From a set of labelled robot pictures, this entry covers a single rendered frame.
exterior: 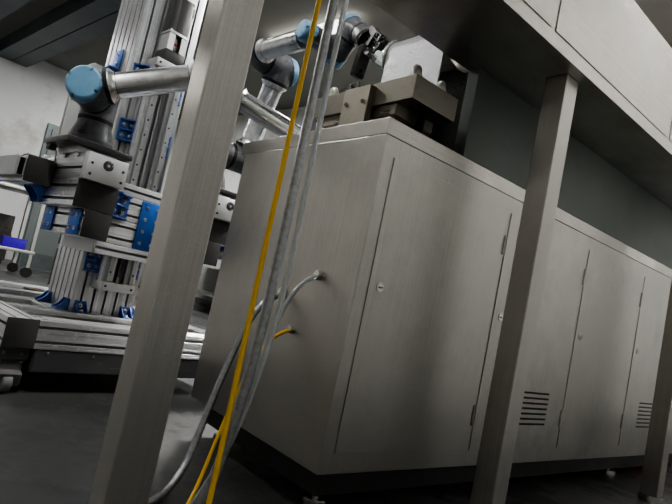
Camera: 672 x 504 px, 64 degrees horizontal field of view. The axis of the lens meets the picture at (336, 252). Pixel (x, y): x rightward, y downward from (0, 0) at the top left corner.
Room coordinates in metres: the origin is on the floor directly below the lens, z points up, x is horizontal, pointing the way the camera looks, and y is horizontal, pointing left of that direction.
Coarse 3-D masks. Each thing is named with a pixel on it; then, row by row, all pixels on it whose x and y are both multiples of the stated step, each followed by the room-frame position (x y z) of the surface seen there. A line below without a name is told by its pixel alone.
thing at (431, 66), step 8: (432, 56) 1.47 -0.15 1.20; (440, 56) 1.45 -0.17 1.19; (400, 64) 1.57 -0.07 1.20; (408, 64) 1.54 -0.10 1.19; (424, 64) 1.49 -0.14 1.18; (432, 64) 1.47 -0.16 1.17; (440, 64) 1.45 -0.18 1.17; (384, 72) 1.62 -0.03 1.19; (392, 72) 1.59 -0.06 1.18; (400, 72) 1.57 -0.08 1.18; (408, 72) 1.54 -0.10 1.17; (424, 72) 1.49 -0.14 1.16; (432, 72) 1.46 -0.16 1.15; (384, 80) 1.62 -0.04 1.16; (432, 80) 1.46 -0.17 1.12
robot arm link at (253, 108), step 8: (248, 96) 1.90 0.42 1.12; (240, 104) 1.90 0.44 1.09; (248, 104) 1.90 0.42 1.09; (256, 104) 1.90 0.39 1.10; (264, 104) 1.92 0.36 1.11; (240, 112) 1.93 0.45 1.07; (248, 112) 1.91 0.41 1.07; (256, 112) 1.90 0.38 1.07; (264, 112) 1.91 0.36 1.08; (272, 112) 1.91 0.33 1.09; (256, 120) 1.93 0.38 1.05; (264, 120) 1.91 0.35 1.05; (272, 120) 1.91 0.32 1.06; (280, 120) 1.91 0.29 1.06; (288, 120) 1.93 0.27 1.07; (272, 128) 1.93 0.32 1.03; (280, 128) 1.92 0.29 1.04; (296, 128) 1.92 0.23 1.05; (280, 136) 1.94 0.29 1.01
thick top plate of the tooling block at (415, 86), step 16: (400, 80) 1.27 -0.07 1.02; (416, 80) 1.23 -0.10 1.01; (336, 96) 1.46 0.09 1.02; (384, 96) 1.30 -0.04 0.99; (400, 96) 1.26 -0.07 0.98; (416, 96) 1.23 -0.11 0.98; (432, 96) 1.27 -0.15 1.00; (448, 96) 1.30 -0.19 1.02; (336, 112) 1.44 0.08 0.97; (416, 112) 1.32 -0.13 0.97; (432, 112) 1.29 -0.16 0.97; (448, 112) 1.31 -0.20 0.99
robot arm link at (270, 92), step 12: (276, 60) 2.13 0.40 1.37; (288, 60) 2.17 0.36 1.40; (264, 72) 2.16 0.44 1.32; (276, 72) 2.16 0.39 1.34; (288, 72) 2.18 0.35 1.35; (264, 84) 2.21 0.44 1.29; (276, 84) 2.18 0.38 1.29; (288, 84) 2.23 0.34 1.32; (264, 96) 2.21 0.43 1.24; (276, 96) 2.22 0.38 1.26; (252, 120) 2.24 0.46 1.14; (252, 132) 2.25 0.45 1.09; (264, 132) 2.28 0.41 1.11; (240, 144) 2.26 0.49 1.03; (240, 156) 2.25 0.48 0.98; (240, 168) 2.28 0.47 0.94
